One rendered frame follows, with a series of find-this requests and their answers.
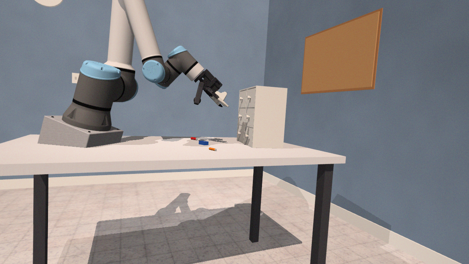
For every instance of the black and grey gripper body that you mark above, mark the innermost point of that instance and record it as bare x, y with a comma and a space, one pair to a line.
210, 82

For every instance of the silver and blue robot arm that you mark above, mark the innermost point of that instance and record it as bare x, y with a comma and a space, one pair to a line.
99, 85

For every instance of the beige chest of drawers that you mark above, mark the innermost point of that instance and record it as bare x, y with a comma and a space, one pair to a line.
269, 117

